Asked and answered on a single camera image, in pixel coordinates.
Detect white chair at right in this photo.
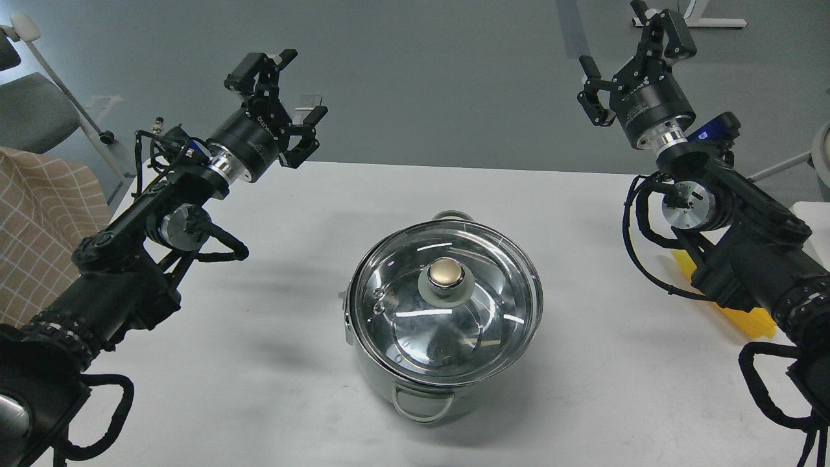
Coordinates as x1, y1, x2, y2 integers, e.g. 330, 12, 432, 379
748, 122, 829, 203

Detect yellow toy corn cob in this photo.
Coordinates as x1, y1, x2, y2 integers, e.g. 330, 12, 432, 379
670, 249, 777, 340

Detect beige checkered cloth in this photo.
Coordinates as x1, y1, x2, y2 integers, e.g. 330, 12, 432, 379
1, 147, 112, 328

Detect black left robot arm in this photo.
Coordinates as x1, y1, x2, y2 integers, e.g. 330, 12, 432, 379
1, 49, 327, 466

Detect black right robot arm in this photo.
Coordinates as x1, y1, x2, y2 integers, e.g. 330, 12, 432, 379
578, 1, 829, 466

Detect stainless steel cooking pot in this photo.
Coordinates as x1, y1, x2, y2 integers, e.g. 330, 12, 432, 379
337, 210, 544, 425

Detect glass pot lid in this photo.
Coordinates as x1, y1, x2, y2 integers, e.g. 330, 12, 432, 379
351, 219, 544, 388

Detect white desk leg base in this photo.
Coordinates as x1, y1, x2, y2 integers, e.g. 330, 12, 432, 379
630, 1, 747, 29

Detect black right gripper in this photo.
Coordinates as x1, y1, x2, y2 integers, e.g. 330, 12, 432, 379
577, 1, 697, 150

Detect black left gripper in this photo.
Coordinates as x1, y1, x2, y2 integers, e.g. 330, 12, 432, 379
207, 49, 328, 183

